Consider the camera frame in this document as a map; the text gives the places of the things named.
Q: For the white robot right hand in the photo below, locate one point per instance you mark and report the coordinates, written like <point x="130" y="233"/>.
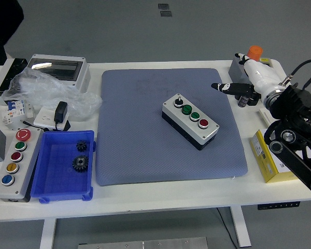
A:
<point x="261" y="76"/>

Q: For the four-button grey control box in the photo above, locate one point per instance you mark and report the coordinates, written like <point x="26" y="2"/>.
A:
<point x="190" y="122"/>

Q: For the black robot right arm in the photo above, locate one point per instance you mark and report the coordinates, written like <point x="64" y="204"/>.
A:
<point x="295" y="109"/>

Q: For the five-button grey control box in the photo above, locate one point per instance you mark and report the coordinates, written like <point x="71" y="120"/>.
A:
<point x="16" y="166"/>

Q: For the orange cylinder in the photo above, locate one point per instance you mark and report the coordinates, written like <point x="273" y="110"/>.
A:
<point x="255" y="52"/>

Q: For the grey square base block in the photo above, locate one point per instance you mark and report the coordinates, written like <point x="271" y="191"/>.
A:
<point x="235" y="71"/>

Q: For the yellow and white carton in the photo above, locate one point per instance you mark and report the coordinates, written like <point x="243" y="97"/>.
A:
<point x="264" y="155"/>

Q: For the dark floor outlet cover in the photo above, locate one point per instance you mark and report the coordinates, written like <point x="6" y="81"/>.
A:
<point x="166" y="14"/>
<point x="163" y="6"/>

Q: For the black table control panel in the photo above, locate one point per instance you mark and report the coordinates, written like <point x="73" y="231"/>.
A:
<point x="278" y="205"/>

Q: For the grey-blue padded mat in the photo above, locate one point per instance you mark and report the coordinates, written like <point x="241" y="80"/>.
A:
<point x="145" y="155"/>

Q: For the white table leg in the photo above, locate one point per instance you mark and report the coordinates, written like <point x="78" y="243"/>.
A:
<point x="48" y="233"/>
<point x="241" y="228"/>

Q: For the white distribution box clear lid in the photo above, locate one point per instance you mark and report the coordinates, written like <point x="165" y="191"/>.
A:
<point x="75" y="67"/>

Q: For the small black gear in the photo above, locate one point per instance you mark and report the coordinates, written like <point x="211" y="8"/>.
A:
<point x="81" y="146"/>

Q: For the large black gear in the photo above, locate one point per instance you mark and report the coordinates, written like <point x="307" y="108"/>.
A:
<point x="80" y="163"/>

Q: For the grey metal plate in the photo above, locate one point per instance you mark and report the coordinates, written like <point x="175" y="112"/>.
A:
<point x="145" y="243"/>

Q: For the black power adapter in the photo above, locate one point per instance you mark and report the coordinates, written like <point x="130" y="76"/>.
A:
<point x="61" y="111"/>

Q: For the clear plastic bag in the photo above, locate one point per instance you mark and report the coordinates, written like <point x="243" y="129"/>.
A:
<point x="46" y="90"/>

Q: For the blue plastic bin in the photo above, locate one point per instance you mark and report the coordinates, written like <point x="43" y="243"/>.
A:
<point x="57" y="181"/>

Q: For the white circuit breaker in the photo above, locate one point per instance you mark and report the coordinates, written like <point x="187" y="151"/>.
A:
<point x="14" y="112"/>

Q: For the white box glossy black top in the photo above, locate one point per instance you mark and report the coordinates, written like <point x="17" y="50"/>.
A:
<point x="0" y="77"/>

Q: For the person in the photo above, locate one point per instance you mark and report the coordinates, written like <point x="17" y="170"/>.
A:
<point x="2" y="23"/>

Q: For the white wall switch plate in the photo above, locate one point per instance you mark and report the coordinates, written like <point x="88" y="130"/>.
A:
<point x="265" y="116"/>

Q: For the white wall socket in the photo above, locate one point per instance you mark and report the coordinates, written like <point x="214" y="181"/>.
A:
<point x="44" y="118"/>

